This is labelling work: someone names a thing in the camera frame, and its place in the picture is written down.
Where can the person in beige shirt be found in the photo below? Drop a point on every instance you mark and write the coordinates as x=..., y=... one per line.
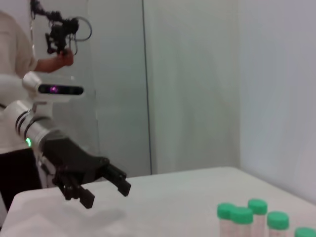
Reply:
x=12, y=49

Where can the person's hand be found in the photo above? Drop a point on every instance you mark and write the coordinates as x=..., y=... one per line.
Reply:
x=66, y=58

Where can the green-capped clear test tube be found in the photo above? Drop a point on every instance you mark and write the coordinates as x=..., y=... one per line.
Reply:
x=277, y=219
x=242, y=216
x=224, y=211
x=258, y=206
x=306, y=232

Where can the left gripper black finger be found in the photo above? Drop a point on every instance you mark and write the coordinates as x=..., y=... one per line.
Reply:
x=85, y=198
x=122, y=184

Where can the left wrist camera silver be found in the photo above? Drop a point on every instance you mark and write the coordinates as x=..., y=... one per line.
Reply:
x=59, y=90

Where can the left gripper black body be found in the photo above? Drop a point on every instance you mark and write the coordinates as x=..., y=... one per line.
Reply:
x=69, y=155

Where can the person's bare forearm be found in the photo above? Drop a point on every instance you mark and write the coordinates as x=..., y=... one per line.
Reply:
x=47, y=64

